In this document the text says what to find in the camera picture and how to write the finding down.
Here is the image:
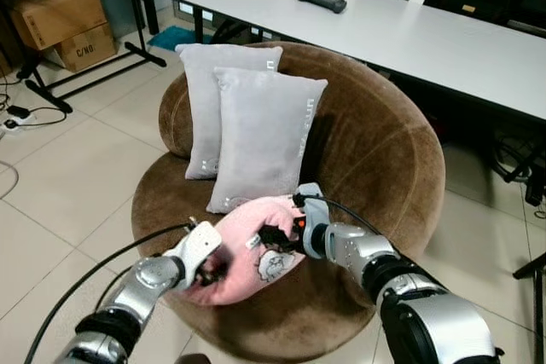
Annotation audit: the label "pink pillow with animal print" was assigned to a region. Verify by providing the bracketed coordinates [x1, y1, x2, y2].
[183, 195, 310, 307]

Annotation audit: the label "grey pillow with bear print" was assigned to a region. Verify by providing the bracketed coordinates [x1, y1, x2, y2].
[206, 67, 328, 215]
[176, 43, 283, 181]

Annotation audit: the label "brown round sofa chair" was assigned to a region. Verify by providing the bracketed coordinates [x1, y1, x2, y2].
[131, 40, 446, 363]

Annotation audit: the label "teal floor mat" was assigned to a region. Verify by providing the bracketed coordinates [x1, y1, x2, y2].
[147, 26, 211, 55]

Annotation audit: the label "long white table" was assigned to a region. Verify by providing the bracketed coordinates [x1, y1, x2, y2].
[173, 0, 546, 126]

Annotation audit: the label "white power strip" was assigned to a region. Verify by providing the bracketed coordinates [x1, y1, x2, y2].
[0, 106, 37, 134]

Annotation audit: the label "small lettered cardboard box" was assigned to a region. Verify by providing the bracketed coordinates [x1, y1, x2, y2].
[53, 23, 119, 74]

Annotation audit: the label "black metal rack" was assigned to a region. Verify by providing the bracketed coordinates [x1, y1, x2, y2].
[0, 0, 168, 116]

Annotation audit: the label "large taped cardboard box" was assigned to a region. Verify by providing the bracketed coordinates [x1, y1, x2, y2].
[10, 0, 109, 51]

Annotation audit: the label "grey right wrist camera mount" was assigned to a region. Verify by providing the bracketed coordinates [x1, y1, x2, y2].
[293, 182, 332, 254]

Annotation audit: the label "black metal frame leg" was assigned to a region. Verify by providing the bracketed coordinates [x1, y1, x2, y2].
[512, 251, 546, 364]

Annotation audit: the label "black cable bundle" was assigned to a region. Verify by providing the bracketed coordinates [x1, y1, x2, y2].
[490, 129, 546, 208]

